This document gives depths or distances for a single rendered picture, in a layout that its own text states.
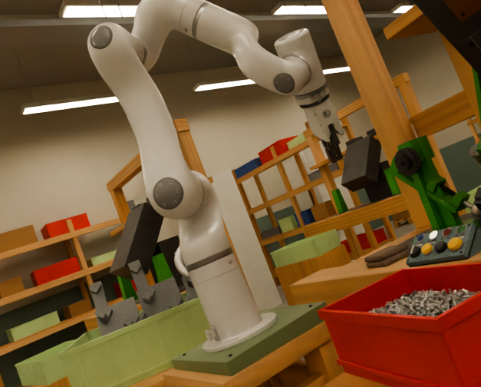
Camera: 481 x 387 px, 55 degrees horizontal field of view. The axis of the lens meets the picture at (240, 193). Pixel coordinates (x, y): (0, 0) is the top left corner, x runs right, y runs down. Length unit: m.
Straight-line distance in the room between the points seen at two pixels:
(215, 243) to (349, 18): 1.10
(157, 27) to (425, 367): 0.93
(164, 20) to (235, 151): 8.57
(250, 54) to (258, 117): 9.40
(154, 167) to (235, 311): 0.38
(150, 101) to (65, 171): 7.02
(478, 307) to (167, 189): 0.65
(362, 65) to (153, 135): 0.97
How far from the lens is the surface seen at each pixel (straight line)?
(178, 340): 1.55
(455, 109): 1.74
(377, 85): 1.81
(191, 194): 1.04
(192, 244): 1.08
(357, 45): 1.85
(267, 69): 1.03
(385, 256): 1.20
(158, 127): 1.12
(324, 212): 7.07
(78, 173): 8.17
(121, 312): 1.84
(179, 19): 1.18
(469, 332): 0.67
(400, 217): 10.33
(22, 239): 7.17
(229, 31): 1.13
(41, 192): 7.95
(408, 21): 1.56
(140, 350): 1.56
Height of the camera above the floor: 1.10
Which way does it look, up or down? 5 degrees up
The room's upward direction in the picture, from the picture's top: 21 degrees counter-clockwise
